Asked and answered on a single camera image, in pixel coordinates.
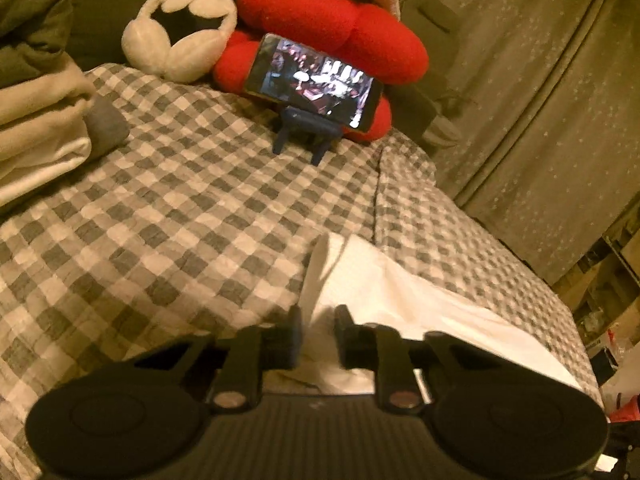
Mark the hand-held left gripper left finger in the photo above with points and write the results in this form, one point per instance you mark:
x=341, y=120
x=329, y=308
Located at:
x=297, y=335

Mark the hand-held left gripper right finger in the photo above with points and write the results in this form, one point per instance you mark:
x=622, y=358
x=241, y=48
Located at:
x=344, y=335

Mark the white garment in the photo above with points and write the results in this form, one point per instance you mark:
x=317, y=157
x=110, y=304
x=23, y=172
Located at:
x=400, y=285
x=40, y=170

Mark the grey white checked blanket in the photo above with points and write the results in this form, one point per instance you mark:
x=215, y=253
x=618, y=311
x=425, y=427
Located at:
x=175, y=200

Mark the dark blue phone stand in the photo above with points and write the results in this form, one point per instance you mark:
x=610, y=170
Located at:
x=305, y=125

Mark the grey office chair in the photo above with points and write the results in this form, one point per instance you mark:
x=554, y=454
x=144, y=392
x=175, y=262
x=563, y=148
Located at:
x=430, y=110

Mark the smartphone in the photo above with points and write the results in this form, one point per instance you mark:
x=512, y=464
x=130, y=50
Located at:
x=315, y=80

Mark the wooden bookshelf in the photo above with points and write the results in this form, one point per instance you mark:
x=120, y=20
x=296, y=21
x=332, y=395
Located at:
x=605, y=300

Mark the grey rolled cloth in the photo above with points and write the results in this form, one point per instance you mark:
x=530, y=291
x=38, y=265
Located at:
x=107, y=127

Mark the white plastic bag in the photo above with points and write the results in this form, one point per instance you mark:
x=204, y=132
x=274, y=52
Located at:
x=622, y=375

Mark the star print curtain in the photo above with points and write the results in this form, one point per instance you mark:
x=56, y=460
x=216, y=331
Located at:
x=500, y=35
x=575, y=160

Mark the red printed bag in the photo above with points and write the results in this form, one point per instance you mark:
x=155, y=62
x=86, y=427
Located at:
x=625, y=410

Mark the folded white garment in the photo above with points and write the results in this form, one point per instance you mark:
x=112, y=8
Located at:
x=40, y=170

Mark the white fluffy earmuffs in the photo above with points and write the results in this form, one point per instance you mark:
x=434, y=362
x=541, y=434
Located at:
x=150, y=45

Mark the red plush cushion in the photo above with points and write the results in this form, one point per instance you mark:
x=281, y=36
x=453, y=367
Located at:
x=320, y=10

